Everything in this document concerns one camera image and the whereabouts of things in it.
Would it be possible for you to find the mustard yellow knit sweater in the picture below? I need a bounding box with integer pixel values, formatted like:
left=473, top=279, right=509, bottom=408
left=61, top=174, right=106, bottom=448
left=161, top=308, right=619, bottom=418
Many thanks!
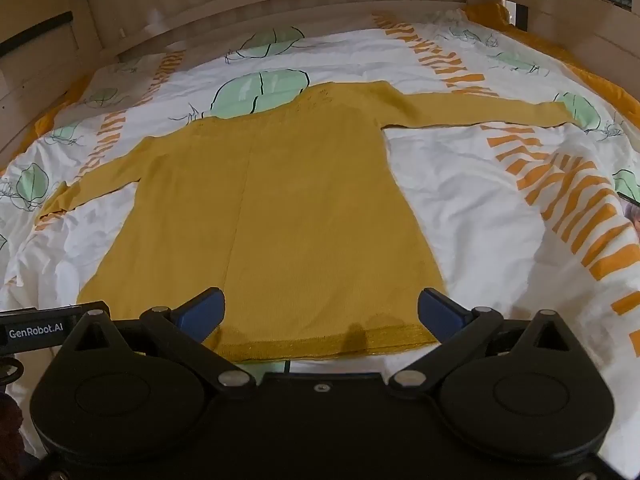
left=40, top=81, right=572, bottom=362

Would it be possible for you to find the white patterned duvet cover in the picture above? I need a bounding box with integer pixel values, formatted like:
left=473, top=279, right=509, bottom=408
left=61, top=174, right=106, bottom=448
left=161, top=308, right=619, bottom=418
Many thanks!
left=1, top=11, right=639, bottom=477

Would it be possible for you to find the orange bed sheet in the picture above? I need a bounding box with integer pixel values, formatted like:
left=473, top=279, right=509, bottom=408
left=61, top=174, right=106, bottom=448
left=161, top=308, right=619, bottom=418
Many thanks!
left=463, top=2, right=640, bottom=128

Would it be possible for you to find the wooden bed frame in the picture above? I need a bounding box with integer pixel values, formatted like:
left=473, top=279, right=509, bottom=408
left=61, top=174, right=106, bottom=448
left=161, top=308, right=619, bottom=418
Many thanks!
left=1, top=0, right=639, bottom=160

